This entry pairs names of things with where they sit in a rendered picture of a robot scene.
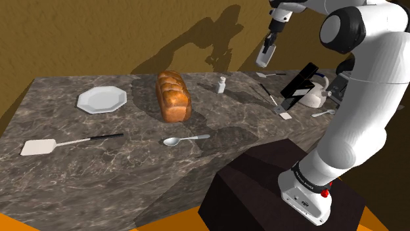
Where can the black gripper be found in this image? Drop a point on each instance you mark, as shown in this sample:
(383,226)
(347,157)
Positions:
(276,27)

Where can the white rounded box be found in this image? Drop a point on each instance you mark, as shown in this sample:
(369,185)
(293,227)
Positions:
(264,59)

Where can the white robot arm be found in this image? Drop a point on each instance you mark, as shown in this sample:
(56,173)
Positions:
(368,105)

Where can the small white shaker bottle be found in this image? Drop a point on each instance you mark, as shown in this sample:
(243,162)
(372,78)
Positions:
(220,86)

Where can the small silver spoon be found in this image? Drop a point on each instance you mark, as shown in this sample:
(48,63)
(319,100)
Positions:
(329,112)

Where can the brown bread loaf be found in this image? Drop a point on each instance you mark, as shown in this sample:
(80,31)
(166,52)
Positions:
(173,96)

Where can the large silver spoon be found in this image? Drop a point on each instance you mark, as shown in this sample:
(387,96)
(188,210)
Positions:
(172,141)

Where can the dark robot stand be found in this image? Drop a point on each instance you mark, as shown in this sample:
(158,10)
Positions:
(256,185)

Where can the white octagonal plate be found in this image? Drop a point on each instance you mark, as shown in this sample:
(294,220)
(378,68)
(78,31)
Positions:
(102,99)

